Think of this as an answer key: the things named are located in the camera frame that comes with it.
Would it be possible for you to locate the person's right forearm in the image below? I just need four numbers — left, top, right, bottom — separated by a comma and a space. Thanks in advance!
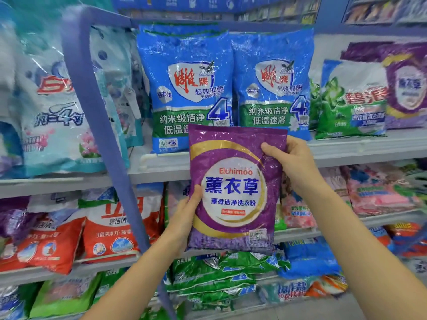
300, 183, 427, 320

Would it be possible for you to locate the person's right hand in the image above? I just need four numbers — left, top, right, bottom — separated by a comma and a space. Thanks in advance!
261, 136, 326, 197

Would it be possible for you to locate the person's left hand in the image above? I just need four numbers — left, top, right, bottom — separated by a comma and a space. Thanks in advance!
163, 184, 204, 254

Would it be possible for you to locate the green blue detergent bag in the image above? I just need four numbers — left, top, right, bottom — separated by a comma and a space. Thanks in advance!
0, 283, 41, 320

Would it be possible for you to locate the blue bird-print detergent bag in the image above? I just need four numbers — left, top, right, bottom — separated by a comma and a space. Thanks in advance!
137, 29, 234, 154
138, 24, 221, 36

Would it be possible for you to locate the green white detergent bag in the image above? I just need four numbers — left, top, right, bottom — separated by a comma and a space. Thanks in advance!
315, 60, 389, 140
93, 268, 128, 304

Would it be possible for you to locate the person's left forearm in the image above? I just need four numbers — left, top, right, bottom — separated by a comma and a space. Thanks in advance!
80, 236, 187, 320

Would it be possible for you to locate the purple Eichimoo lavender bag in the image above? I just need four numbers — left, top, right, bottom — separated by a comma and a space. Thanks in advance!
187, 124, 288, 256

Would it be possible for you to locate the blue wall column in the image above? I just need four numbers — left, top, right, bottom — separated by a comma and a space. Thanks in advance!
314, 0, 351, 28

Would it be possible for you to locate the blue back wall sign band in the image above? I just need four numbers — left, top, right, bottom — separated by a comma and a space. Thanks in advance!
110, 0, 242, 13

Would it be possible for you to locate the grey blue-framed shelf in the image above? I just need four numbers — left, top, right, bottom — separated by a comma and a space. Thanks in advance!
0, 4, 427, 320

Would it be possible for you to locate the blue white detergent bag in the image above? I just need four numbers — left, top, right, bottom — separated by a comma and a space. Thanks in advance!
0, 16, 24, 177

